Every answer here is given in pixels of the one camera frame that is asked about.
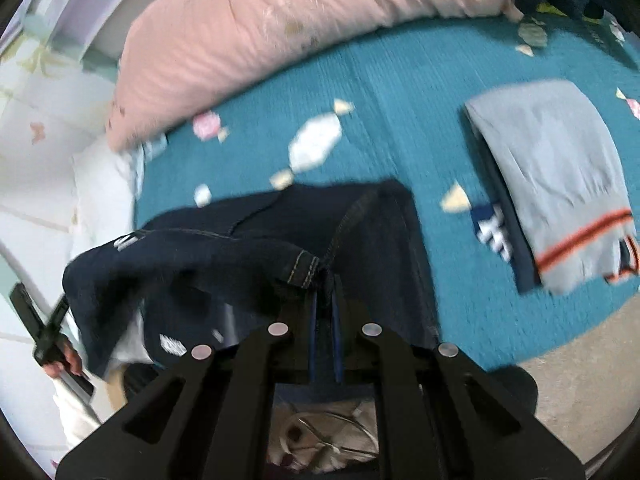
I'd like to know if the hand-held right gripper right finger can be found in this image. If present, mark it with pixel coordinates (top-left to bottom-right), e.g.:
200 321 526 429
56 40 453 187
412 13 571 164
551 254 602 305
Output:
331 280 586 480

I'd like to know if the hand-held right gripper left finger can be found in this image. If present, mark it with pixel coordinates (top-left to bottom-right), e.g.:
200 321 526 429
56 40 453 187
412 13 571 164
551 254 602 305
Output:
56 285 321 480

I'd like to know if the lavender shelf unit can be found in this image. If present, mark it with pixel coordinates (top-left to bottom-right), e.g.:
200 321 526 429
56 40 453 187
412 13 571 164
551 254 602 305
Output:
30 0 146 61

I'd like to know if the blue striped pillow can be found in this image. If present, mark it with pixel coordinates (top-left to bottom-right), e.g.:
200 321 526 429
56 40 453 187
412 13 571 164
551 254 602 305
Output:
131 132 168 196

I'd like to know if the folded grey sweater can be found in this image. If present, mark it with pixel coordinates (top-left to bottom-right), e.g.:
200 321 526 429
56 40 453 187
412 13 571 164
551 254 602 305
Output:
464 79 640 296

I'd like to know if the pink quilt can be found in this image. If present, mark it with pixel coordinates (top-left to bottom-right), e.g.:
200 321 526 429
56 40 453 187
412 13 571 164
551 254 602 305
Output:
106 0 525 153

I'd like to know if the person's left hand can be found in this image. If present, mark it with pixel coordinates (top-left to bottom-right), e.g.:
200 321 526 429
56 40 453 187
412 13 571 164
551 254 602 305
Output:
44 346 84 377

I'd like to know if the white pillow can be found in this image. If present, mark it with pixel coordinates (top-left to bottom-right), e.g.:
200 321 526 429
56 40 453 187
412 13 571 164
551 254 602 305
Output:
70 147 146 261

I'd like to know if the white floral wardrobe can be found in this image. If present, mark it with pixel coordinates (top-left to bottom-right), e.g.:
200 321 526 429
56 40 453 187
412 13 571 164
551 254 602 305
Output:
0 15 121 351

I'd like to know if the teal candy print bed mat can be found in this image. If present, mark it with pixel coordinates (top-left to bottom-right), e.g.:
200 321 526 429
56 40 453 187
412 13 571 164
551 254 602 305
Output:
132 10 640 376

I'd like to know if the folded navy garment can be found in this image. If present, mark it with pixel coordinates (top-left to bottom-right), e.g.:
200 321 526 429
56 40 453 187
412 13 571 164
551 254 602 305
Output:
470 125 543 295

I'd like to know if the person's left forearm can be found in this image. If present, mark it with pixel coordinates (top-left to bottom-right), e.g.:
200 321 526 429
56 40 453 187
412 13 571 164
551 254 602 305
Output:
50 377 103 453

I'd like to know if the dark denim jacket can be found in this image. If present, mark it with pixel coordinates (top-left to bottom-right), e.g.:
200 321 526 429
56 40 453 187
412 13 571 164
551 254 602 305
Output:
62 177 441 391

